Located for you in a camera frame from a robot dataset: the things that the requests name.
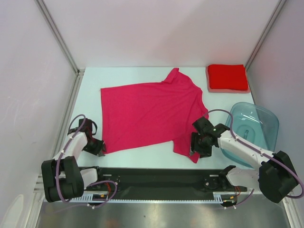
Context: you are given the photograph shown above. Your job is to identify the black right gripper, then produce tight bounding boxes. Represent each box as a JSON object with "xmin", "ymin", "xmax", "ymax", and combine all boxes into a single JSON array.
[{"xmin": 189, "ymin": 132, "xmax": 211, "ymax": 158}]

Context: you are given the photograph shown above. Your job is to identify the magenta pink t shirt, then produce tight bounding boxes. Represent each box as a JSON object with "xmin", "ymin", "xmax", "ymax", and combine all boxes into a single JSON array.
[{"xmin": 100, "ymin": 68, "xmax": 208, "ymax": 163}]

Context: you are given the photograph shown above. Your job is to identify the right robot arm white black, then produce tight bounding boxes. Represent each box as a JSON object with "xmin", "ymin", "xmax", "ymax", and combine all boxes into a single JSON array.
[{"xmin": 191, "ymin": 117, "xmax": 300, "ymax": 203}]

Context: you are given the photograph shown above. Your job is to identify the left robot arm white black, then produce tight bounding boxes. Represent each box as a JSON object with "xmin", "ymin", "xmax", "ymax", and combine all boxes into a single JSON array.
[{"xmin": 41, "ymin": 114, "xmax": 106, "ymax": 202}]

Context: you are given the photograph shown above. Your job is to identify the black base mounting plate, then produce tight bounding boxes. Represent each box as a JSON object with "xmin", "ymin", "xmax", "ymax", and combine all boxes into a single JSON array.
[{"xmin": 86, "ymin": 168, "xmax": 247, "ymax": 201}]

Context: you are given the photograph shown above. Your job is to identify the folded light pink t shirt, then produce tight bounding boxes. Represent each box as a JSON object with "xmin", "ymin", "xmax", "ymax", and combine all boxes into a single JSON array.
[{"xmin": 205, "ymin": 67, "xmax": 251, "ymax": 94}]

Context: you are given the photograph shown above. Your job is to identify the teal transparent plastic bin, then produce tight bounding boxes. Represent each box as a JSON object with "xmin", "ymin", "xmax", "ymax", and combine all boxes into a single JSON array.
[{"xmin": 220, "ymin": 101, "xmax": 280, "ymax": 169}]

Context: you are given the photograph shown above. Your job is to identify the folded red t shirt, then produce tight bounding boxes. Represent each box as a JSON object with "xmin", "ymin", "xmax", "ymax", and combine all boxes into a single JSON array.
[{"xmin": 208, "ymin": 64, "xmax": 248, "ymax": 91}]

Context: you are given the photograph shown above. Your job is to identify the front aluminium frame rail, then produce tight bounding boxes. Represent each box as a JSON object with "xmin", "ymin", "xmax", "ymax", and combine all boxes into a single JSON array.
[{"xmin": 33, "ymin": 173, "xmax": 293, "ymax": 194}]

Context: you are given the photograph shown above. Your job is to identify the grey slotted cable duct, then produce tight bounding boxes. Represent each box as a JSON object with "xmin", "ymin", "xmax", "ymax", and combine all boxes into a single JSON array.
[{"xmin": 44, "ymin": 191, "xmax": 238, "ymax": 204}]

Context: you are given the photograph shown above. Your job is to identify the left aluminium frame post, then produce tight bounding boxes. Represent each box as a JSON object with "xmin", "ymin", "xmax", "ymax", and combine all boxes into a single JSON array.
[{"xmin": 35, "ymin": 0, "xmax": 79, "ymax": 74}]

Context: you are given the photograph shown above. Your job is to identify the aluminium frame post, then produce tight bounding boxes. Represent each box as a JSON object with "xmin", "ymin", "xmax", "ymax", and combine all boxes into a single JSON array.
[
  {"xmin": 245, "ymin": 0, "xmax": 288, "ymax": 71},
  {"xmin": 35, "ymin": 0, "xmax": 79, "ymax": 74}
]

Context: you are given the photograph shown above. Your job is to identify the right aluminium frame post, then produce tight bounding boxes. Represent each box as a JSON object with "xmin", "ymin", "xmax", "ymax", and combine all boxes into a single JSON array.
[{"xmin": 245, "ymin": 0, "xmax": 288, "ymax": 71}]

